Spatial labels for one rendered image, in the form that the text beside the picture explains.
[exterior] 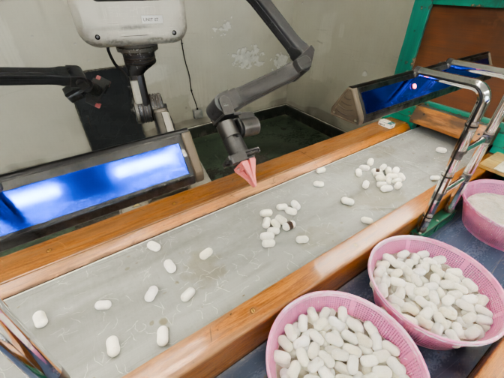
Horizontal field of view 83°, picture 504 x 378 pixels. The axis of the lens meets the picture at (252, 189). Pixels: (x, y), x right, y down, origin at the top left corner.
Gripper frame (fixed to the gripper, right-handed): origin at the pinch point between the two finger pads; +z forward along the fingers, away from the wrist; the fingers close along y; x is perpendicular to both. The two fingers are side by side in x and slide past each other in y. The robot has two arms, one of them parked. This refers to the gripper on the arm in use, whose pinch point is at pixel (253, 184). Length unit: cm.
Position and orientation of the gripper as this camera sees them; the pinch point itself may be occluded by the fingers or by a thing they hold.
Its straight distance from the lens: 80.6
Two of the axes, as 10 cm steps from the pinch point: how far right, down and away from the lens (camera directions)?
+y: 8.3, -3.3, 4.5
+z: 4.3, 8.9, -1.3
